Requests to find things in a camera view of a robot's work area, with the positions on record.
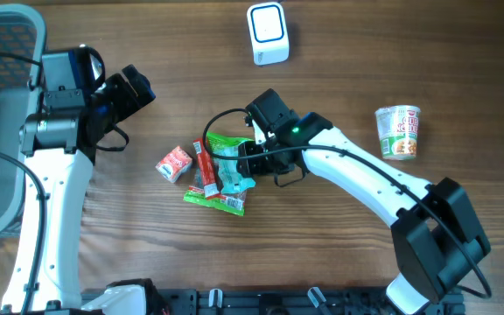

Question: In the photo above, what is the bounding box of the dark grey plastic basket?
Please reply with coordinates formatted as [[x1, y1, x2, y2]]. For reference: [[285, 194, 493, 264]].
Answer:
[[0, 4, 46, 238]]

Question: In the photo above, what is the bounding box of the cup noodles container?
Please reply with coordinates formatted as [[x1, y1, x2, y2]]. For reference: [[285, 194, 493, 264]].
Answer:
[[374, 105, 421, 160]]

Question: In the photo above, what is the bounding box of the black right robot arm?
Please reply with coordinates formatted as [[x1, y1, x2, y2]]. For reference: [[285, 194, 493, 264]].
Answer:
[[238, 89, 491, 314]]

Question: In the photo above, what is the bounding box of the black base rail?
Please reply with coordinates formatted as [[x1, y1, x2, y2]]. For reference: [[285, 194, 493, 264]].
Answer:
[[80, 286, 466, 315]]

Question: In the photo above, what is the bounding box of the light blue candy packet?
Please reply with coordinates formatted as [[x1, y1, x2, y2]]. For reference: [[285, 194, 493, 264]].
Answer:
[[213, 145, 256, 194]]

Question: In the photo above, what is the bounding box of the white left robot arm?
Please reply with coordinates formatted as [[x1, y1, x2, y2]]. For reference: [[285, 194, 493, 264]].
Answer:
[[1, 46, 156, 314]]

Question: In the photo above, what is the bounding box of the red stick packet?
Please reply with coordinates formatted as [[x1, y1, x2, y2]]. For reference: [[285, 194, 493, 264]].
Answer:
[[193, 139, 220, 200]]

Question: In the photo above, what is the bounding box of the white barcode scanner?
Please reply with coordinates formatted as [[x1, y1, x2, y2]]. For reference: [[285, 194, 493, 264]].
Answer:
[[247, 2, 290, 67]]

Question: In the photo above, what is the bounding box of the green snack bag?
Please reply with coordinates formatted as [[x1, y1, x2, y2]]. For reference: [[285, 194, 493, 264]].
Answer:
[[183, 155, 247, 216]]

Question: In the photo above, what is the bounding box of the small red white box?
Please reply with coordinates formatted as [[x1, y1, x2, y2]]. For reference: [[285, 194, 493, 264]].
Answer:
[[155, 146, 193, 183]]

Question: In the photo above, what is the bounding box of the black left camera cable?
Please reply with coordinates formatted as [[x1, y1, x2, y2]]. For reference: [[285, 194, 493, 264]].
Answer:
[[0, 45, 130, 315]]

